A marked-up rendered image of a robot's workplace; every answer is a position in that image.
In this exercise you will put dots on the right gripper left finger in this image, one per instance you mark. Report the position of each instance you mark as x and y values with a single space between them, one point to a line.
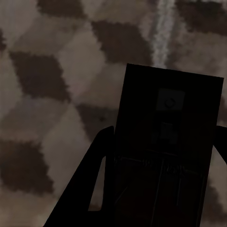
72 208

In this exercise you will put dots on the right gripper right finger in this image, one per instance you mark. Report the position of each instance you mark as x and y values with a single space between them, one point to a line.
220 141

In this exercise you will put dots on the mousetrap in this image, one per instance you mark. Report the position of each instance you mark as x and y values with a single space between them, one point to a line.
163 143

